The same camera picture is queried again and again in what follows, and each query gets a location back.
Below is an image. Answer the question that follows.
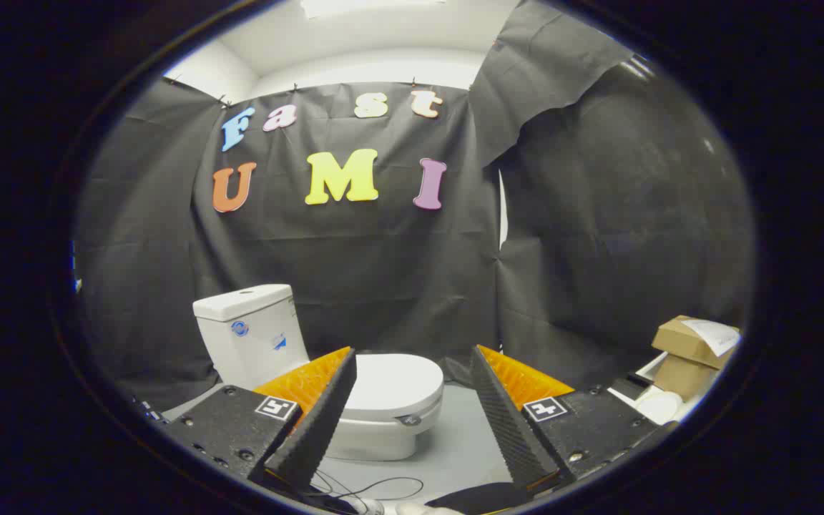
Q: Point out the black backdrop cloth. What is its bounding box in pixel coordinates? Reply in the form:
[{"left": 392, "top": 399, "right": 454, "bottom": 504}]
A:
[{"left": 76, "top": 0, "right": 756, "bottom": 412}]

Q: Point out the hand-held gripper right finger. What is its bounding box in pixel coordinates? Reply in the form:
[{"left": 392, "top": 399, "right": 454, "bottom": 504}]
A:
[{"left": 469, "top": 345, "right": 679, "bottom": 494}]

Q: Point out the white paper sheet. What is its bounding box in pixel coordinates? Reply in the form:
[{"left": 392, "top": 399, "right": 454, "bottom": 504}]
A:
[{"left": 682, "top": 319, "right": 742, "bottom": 357}]

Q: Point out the white toilet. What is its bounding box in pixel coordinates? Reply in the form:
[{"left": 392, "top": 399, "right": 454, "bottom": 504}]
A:
[{"left": 192, "top": 284, "right": 445, "bottom": 462}]

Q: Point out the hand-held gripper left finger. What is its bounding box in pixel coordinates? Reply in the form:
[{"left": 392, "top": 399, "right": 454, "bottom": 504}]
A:
[{"left": 158, "top": 347, "right": 358, "bottom": 494}]

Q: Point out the white toilet lid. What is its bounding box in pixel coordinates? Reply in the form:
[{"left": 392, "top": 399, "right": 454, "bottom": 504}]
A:
[{"left": 344, "top": 353, "right": 445, "bottom": 424}]

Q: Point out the white round object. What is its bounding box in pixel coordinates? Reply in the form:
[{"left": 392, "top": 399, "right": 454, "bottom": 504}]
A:
[{"left": 634, "top": 390, "right": 685, "bottom": 427}]

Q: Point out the small black flat object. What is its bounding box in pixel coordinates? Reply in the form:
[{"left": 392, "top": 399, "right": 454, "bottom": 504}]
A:
[{"left": 609, "top": 376, "right": 652, "bottom": 401}]

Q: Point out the brown cardboard box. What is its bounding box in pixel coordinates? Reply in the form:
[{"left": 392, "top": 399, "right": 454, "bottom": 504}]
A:
[
  {"left": 654, "top": 355, "right": 717, "bottom": 401},
  {"left": 652, "top": 315, "right": 742, "bottom": 371}
]

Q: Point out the thin black cable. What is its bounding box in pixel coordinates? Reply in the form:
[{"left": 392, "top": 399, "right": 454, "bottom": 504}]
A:
[{"left": 308, "top": 469, "right": 425, "bottom": 503}]

